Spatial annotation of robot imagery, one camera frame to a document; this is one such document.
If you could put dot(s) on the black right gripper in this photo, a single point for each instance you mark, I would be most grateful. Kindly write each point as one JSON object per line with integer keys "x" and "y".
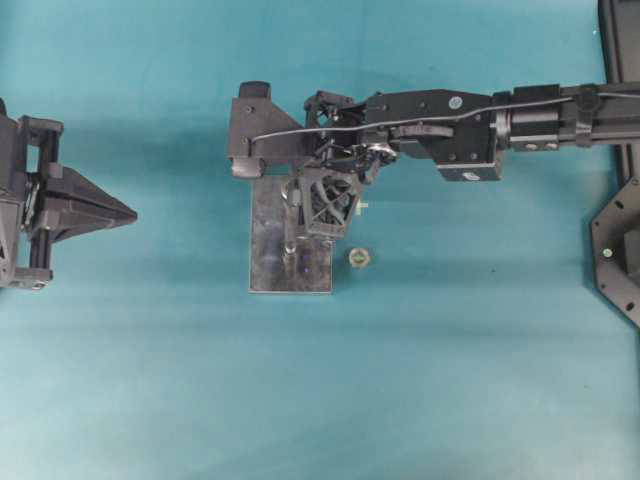
{"x": 345, "y": 135}

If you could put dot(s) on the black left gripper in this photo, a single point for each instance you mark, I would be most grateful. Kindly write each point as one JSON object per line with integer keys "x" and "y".
{"x": 29, "y": 150}

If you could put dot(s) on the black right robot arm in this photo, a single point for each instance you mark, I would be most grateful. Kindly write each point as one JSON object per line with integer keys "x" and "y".
{"x": 464, "y": 134}

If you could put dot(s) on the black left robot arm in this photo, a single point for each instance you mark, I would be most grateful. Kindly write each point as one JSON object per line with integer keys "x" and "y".
{"x": 44, "y": 202}

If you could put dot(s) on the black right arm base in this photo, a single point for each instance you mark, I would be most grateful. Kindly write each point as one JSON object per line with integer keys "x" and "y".
{"x": 615, "y": 229}

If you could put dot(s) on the upper steel shaft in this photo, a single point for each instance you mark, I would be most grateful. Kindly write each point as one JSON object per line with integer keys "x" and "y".
{"x": 293, "y": 197}

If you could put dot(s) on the steel shaft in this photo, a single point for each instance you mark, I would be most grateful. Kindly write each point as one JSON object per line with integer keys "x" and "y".
{"x": 290, "y": 254}
{"x": 293, "y": 197}

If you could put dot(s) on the lower steel shaft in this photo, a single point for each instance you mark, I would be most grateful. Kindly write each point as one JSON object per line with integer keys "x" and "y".
{"x": 290, "y": 254}

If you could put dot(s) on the lower metal washer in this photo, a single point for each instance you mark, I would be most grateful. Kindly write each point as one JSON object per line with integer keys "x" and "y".
{"x": 359, "y": 257}

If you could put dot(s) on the grey metal base plate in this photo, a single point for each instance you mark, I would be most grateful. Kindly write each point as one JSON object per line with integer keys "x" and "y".
{"x": 273, "y": 222}

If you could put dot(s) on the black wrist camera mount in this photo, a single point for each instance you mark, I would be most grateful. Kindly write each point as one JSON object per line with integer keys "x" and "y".
{"x": 253, "y": 114}

